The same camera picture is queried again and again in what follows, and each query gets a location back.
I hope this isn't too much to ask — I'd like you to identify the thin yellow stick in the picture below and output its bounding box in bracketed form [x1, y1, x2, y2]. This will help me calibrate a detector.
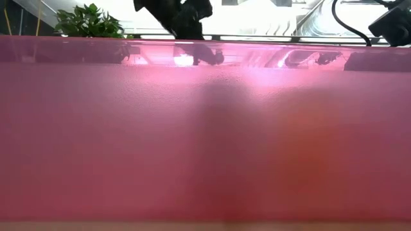
[3, 6, 13, 36]
[35, 0, 43, 37]

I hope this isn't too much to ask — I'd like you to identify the black horizontal window rail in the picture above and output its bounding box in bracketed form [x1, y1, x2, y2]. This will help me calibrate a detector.
[125, 33, 389, 44]

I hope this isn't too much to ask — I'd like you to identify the green leafy potted plant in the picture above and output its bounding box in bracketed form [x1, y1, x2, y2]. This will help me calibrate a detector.
[53, 3, 127, 39]

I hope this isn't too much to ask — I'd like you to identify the silver ribbed duct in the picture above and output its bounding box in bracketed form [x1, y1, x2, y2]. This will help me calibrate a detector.
[297, 0, 335, 37]

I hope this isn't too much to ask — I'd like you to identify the amber pill bottle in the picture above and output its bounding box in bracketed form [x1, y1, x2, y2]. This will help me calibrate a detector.
[275, 92, 343, 222]

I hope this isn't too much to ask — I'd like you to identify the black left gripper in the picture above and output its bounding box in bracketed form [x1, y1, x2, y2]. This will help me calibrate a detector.
[133, 0, 216, 65]

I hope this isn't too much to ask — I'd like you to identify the pink translucent plastic basket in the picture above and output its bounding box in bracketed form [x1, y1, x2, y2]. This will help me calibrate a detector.
[0, 34, 411, 223]

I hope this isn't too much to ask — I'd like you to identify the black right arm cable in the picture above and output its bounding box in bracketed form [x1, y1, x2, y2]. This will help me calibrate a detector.
[331, 0, 372, 47]

